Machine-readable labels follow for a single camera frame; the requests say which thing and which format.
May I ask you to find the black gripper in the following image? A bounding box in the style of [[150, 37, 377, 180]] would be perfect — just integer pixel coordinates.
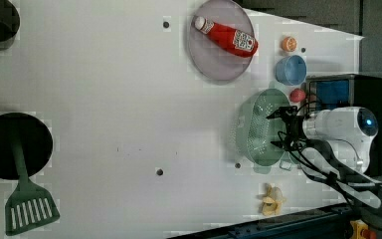
[[267, 106, 307, 149]]

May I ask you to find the green plastic strainer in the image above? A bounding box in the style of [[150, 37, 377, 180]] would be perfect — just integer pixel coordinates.
[[236, 89, 289, 174]]

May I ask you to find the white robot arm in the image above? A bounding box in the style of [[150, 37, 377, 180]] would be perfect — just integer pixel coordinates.
[[268, 106, 382, 230]]

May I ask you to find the red strawberry toy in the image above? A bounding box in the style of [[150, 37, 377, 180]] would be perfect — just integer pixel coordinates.
[[289, 89, 306, 103]]

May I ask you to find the blue bowl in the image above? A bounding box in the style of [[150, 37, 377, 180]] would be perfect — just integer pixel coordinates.
[[275, 55, 307, 86]]

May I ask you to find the peeled banana toy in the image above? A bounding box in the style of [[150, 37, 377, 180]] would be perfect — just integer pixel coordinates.
[[262, 184, 287, 216]]

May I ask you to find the orange half slice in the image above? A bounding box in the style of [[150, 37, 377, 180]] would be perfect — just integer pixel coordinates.
[[282, 37, 297, 52]]

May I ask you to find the red ketchup bottle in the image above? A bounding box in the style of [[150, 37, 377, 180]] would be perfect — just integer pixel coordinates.
[[194, 16, 259, 58]]

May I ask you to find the grey oval plate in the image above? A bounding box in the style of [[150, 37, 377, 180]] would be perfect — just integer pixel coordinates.
[[188, 0, 259, 81]]

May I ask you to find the green slotted spatula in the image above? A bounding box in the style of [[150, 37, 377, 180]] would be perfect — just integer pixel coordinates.
[[5, 127, 60, 236]]

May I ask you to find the black frying pan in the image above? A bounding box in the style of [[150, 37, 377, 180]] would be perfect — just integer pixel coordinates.
[[0, 113, 53, 180]]

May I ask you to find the blue metal frame rail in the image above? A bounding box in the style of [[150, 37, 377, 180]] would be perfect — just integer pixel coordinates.
[[171, 203, 354, 239]]

